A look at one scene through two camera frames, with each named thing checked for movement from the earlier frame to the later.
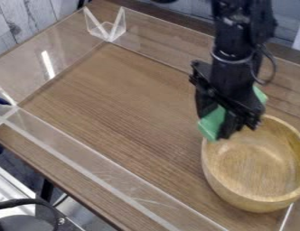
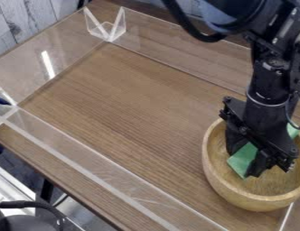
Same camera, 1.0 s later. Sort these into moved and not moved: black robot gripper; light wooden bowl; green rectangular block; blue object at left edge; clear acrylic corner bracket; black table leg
Moved: green rectangular block; black robot gripper
Not moved: blue object at left edge; clear acrylic corner bracket; light wooden bowl; black table leg
